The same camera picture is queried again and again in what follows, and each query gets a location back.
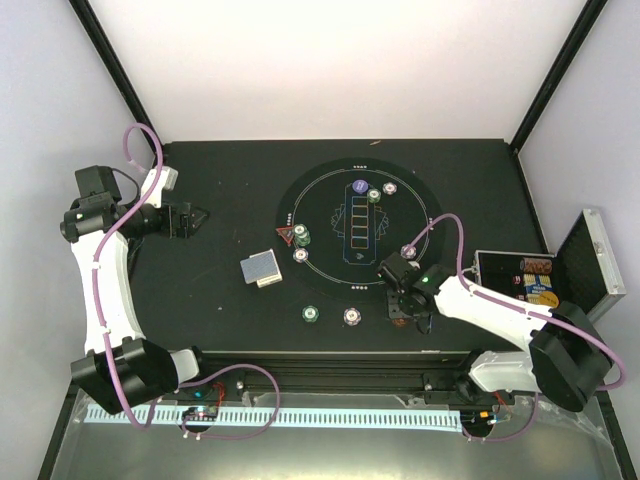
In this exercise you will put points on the boxed card deck in case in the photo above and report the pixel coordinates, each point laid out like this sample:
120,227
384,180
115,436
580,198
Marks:
535,285

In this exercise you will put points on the white slotted cable duct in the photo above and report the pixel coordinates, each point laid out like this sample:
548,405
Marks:
434,420

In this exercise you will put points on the brown chip row in case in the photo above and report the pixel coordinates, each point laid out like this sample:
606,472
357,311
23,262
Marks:
536,265

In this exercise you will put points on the blue chips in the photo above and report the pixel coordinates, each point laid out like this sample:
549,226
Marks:
300,255
390,188
408,251

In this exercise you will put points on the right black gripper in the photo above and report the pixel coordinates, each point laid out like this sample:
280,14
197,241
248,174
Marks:
395,312

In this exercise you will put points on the round black poker mat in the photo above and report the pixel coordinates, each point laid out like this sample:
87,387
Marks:
350,237

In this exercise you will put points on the green chip stack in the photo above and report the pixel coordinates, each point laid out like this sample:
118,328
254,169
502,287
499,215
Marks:
310,314

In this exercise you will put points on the blue playing card deck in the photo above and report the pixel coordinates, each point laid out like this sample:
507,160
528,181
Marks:
258,267

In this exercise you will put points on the circuit board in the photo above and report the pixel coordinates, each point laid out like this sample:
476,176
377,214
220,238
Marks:
486,418
200,414

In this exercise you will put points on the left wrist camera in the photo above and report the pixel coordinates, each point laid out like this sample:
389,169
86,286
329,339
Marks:
169,178

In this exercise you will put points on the right circuit board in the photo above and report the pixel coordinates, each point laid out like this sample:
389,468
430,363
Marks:
486,418

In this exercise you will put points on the purple round blind button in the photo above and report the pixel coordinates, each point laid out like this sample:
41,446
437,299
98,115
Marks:
360,186

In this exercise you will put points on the green chips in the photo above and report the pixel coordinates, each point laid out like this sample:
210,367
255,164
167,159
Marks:
374,195
302,235

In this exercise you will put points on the aluminium poker case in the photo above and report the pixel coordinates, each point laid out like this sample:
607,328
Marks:
585,271

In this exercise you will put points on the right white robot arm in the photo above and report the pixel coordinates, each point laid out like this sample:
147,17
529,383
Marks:
505,320

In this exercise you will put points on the left circuit board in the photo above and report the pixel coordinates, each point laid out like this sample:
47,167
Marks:
200,414

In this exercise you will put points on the red triangle all-in marker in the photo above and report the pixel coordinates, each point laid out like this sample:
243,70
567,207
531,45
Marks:
287,234

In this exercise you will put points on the orange black chip stack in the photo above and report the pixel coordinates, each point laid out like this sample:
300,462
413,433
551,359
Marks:
400,323

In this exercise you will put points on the yellow round button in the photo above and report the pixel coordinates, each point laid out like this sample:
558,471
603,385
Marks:
548,298

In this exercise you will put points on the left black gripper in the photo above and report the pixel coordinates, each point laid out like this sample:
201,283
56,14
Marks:
185,228

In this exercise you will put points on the blue white chip stack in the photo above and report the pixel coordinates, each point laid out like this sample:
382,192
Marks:
352,316

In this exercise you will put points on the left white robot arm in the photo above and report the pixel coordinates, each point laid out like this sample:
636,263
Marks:
121,368

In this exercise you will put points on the white card box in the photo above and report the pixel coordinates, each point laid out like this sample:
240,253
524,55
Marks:
270,280

